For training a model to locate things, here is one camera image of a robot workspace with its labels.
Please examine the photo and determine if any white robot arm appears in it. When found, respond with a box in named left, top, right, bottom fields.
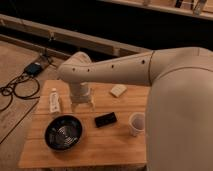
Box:
left=58, top=47, right=213, bottom=171

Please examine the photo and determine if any black bowl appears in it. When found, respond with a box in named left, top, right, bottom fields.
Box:
left=44, top=115, right=83, bottom=151

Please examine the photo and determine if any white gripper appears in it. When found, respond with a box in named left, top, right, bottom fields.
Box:
left=69, top=83, right=95, bottom=112

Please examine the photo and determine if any white paper cup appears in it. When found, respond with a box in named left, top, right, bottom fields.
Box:
left=128, top=112, right=145, bottom=136

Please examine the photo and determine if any black power adapter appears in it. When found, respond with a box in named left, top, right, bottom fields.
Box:
left=24, top=63, right=43, bottom=76

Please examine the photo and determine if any white tube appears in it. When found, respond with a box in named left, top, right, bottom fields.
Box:
left=49, top=88, right=61, bottom=114

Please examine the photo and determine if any black cable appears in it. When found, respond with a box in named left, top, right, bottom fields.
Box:
left=0, top=71, right=41, bottom=113

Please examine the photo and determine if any white sponge block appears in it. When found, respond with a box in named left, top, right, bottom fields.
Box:
left=110, top=84, right=127, bottom=98

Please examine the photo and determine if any wooden table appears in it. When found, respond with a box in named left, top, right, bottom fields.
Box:
left=19, top=80, right=149, bottom=168

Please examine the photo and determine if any black rectangular block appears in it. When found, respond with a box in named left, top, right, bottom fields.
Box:
left=95, top=112, right=117, bottom=128

